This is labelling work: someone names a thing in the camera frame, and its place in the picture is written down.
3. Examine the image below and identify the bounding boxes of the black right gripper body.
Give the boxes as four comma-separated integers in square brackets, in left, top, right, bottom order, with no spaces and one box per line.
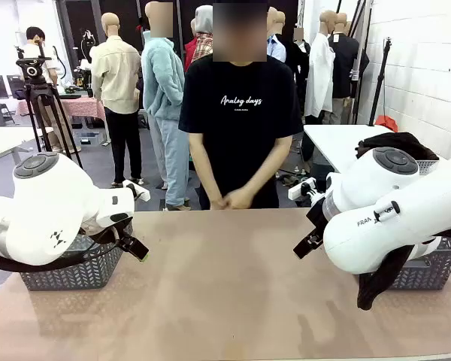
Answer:
[306,197,330,237]

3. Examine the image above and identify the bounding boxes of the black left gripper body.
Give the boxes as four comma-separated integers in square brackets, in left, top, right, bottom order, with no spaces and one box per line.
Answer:
[116,221,136,249]

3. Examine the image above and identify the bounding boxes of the person's right forearm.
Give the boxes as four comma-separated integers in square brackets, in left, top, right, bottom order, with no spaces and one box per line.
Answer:
[189,133,223,199]

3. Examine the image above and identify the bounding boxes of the person's left forearm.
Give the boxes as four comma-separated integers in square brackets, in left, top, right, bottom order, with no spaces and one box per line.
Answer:
[244,135,292,196]

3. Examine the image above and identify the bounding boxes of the person's left hand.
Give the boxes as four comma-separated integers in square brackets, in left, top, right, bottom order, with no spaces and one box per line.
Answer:
[223,186,255,211]

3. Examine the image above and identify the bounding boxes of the person's right hand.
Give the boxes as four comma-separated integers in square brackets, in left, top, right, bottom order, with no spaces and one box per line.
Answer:
[209,190,230,211]

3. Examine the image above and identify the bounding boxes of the grey plastic woven basket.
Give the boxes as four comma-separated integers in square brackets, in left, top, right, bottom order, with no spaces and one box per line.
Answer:
[20,232,126,293]
[355,236,451,291]

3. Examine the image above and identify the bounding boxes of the large white table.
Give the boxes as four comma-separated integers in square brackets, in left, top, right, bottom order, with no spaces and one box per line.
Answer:
[303,123,451,177]

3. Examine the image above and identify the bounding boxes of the person in black t-shirt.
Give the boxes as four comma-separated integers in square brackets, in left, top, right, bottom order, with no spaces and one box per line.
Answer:
[178,3,305,211]

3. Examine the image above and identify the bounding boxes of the red cloth object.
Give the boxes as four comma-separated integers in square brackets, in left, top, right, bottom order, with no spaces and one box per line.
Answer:
[374,114,399,133]

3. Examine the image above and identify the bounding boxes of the light grey mesh basket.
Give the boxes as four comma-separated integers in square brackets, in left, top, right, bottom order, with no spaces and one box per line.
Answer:
[416,159,440,176]

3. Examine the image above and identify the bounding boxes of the table with pink cloth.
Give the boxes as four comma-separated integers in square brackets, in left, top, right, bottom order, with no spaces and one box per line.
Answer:
[17,96,107,122]

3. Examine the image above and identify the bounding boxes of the mannequin in white shirt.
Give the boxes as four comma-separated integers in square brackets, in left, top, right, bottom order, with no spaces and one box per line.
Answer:
[304,10,337,125]

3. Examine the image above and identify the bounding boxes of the black light stand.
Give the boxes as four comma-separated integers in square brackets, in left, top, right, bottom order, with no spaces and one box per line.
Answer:
[368,36,394,127]

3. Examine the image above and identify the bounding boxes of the small white table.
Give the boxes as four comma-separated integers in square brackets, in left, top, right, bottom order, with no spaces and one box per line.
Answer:
[0,126,54,166]

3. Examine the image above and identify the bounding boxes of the mannequin in black coat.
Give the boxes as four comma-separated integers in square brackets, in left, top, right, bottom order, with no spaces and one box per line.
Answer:
[285,28,312,125]

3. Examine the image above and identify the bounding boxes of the mannequin in black jacket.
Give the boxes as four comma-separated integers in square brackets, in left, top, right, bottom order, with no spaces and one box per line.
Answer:
[328,13,370,125]

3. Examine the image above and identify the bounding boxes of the mannequin in light blue fleece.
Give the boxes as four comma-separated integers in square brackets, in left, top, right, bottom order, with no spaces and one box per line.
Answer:
[141,2,192,211]

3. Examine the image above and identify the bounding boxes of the mannequin in cream jacket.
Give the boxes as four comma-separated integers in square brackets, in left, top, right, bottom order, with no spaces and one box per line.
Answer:
[89,12,144,187]

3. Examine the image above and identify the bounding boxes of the mannequin in pale blue shirt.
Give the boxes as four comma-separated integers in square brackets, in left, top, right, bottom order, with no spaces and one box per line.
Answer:
[266,7,287,63]

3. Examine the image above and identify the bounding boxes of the dark grey step stool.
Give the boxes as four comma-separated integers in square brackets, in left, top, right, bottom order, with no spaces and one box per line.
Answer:
[0,103,16,127]

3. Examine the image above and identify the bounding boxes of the masked person in white shirt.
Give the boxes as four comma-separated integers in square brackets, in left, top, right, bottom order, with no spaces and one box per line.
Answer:
[17,26,63,151]

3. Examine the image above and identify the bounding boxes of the mannequin in red top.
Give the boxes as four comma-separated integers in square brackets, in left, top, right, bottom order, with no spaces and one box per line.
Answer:
[183,18,198,72]

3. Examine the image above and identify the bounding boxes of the mannequin with plaid scarf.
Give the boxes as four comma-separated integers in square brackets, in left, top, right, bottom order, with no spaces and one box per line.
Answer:
[192,5,215,64]

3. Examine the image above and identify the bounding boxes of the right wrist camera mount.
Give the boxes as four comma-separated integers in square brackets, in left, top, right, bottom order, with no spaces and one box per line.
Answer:
[288,176,320,206]

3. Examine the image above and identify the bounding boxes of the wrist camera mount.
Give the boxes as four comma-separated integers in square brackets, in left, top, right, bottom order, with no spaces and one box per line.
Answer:
[288,176,320,206]
[122,179,151,202]

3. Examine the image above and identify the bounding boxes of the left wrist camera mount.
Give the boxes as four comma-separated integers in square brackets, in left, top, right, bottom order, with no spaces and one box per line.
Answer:
[122,179,151,202]

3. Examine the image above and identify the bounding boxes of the right arm black cable sleeve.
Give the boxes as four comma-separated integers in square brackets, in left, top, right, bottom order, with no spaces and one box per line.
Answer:
[356,227,451,311]

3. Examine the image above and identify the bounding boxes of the black camera tripod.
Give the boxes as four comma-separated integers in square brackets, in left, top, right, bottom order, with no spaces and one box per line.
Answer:
[14,44,84,169]

